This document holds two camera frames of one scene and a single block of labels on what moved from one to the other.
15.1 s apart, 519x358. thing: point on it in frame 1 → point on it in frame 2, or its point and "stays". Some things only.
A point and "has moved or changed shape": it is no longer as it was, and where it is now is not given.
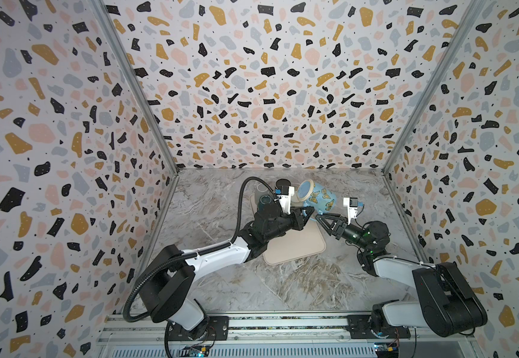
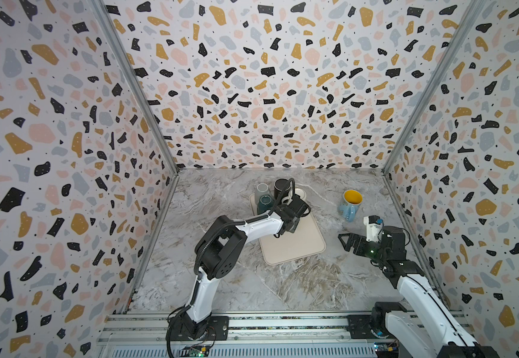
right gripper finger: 337,232 → 356,241
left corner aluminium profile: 134,76 stays
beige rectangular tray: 295,245 stays
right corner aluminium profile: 446,60 stays
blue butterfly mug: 315,195 has moved or changed shape
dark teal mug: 264,200 stays
